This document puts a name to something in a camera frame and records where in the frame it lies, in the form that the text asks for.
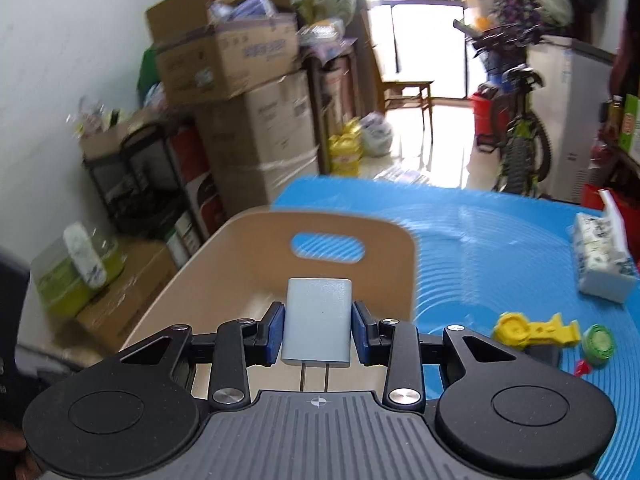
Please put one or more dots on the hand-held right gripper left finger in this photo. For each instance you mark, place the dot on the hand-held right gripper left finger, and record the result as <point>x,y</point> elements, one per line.
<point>272,332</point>

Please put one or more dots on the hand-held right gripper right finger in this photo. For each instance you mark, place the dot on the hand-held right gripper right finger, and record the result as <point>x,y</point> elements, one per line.
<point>359,332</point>

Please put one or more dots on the white wall charger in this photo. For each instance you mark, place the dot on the white wall charger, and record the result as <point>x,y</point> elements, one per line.
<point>315,320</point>

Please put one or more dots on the beige plastic basket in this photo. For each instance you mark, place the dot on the beige plastic basket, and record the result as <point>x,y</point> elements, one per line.
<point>240,260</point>

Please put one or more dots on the yellow plastic dispenser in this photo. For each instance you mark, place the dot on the yellow plastic dispenser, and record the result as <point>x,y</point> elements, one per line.
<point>520,332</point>

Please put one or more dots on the red plastic tool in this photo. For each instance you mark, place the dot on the red plastic tool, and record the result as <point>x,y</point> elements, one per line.
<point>581,369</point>

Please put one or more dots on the blue silicone mat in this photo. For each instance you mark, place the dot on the blue silicone mat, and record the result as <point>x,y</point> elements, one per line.
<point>475,270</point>

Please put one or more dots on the low brown cardboard box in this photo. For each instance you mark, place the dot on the low brown cardboard box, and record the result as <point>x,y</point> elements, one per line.
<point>130,290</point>

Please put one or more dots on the yellow oil jugs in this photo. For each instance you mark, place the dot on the yellow oil jugs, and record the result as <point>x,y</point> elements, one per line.
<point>345,152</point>

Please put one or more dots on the large taped cardboard box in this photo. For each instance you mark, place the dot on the large taped cardboard box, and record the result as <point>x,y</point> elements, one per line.
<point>265,150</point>

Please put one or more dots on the white plastic bag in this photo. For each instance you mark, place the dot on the white plastic bag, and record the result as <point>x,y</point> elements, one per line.
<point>376,135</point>

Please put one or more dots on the white patterned cloth pouch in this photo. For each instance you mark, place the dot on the white patterned cloth pouch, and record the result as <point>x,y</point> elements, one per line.
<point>85,255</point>

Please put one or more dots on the black metal cart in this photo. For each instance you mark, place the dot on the black metal cart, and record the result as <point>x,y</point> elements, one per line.
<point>130,185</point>

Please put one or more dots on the green clear food container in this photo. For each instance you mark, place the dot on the green clear food container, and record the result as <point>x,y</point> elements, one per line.
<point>60,285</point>

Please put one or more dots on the dark wooden side table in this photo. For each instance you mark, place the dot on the dark wooden side table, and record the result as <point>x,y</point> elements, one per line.
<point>330,90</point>

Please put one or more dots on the wooden chair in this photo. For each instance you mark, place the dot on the wooden chair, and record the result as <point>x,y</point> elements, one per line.
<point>405,90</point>

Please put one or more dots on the tissue box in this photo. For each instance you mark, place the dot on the tissue box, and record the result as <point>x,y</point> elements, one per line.
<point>600,260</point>

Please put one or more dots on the small cardboard box with bottles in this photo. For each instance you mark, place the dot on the small cardboard box with bottles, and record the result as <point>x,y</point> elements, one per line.
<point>110,137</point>

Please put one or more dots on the green black bicycle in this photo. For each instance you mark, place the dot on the green black bicycle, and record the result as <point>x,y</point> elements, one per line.
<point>520,135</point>

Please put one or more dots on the red paper bag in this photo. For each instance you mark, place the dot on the red paper bag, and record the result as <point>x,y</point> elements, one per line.
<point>595,200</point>

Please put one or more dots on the open printed cardboard box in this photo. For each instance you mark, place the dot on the open printed cardboard box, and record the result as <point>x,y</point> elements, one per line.
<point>225,60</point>

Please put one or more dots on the white chest freezer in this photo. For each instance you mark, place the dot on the white chest freezer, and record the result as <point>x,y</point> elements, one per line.
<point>575,110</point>

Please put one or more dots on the green white carton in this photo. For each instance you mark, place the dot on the green white carton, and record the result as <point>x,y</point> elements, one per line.
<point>632,125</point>

